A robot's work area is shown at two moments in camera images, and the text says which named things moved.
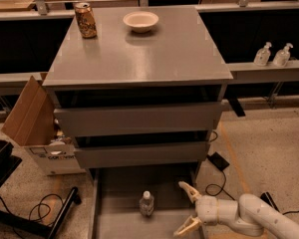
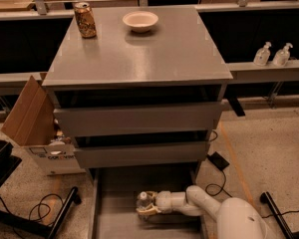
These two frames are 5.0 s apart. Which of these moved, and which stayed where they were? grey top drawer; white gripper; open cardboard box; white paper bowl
Moved: white gripper
Stayed: white paper bowl; grey top drawer; open cardboard box
